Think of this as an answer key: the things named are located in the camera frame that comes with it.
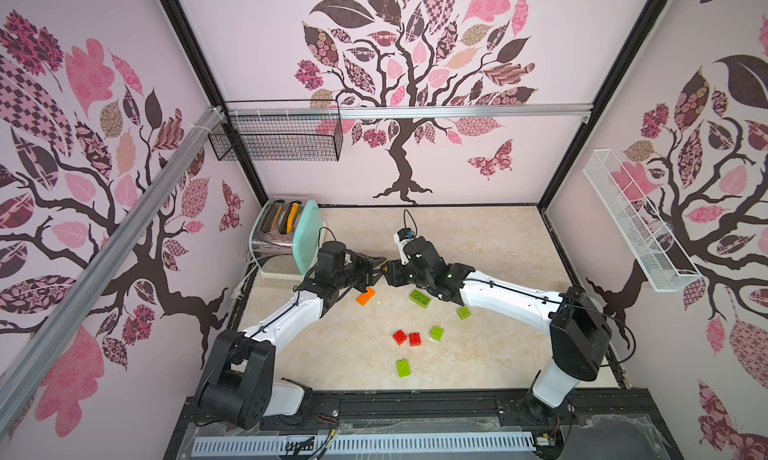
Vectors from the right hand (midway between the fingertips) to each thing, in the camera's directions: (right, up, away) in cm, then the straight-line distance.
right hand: (387, 269), depth 83 cm
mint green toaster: (-32, +13, +10) cm, 35 cm away
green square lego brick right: (+23, -14, +7) cm, 28 cm away
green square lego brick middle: (+15, -19, +4) cm, 25 cm away
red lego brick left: (+4, -20, +2) cm, 21 cm away
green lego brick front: (+5, -27, -2) cm, 28 cm away
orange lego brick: (-8, -11, +12) cm, 18 cm away
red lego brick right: (+8, -20, +1) cm, 22 cm away
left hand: (0, +1, -1) cm, 2 cm away
